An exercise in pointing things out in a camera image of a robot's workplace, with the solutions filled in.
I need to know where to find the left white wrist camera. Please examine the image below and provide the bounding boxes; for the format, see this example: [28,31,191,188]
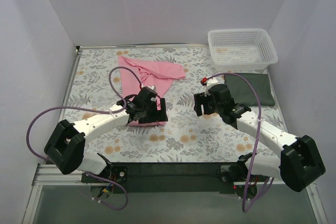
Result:
[141,84,156,92]

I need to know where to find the folded dark green t shirt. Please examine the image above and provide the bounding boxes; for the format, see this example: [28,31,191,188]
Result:
[224,72,276,107]

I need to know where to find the pink t shirt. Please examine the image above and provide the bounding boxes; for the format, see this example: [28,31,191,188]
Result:
[117,56,186,128]

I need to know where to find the white plastic basket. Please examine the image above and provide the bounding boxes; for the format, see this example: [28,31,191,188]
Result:
[208,28,278,71]

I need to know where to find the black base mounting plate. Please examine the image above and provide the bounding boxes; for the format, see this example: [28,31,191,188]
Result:
[81,162,271,196]

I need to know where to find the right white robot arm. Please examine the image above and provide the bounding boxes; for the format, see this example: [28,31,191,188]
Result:
[194,83,326,192]

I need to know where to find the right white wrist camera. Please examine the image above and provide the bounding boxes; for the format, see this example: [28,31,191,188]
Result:
[205,78,218,93]

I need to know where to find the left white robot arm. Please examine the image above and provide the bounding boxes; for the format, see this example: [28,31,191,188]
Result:
[44,87,168,182]

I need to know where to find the aluminium table frame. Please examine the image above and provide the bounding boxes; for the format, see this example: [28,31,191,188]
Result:
[24,45,328,223]

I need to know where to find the floral patterned table mat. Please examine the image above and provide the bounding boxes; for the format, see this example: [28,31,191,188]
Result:
[51,45,291,164]

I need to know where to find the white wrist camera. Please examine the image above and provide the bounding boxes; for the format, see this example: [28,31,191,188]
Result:
[141,84,156,92]
[205,78,218,93]

